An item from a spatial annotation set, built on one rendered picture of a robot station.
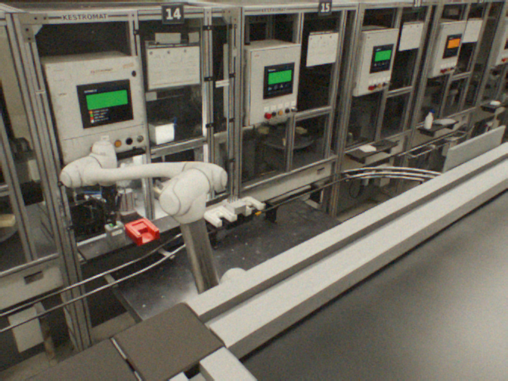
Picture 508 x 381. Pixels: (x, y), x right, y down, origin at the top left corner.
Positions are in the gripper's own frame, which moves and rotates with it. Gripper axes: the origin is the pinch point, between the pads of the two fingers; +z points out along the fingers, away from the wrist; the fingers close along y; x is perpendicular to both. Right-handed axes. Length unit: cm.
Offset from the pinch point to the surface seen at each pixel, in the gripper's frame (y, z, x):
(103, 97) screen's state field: -6, -60, -7
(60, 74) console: 10, -72, -9
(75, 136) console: 8.3, -43.1, -9.5
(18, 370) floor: 55, 107, -41
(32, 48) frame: 19, -83, -11
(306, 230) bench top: -118, 39, 28
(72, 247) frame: 18.9, 15.5, -10.5
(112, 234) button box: 2.8, 7.0, 3.1
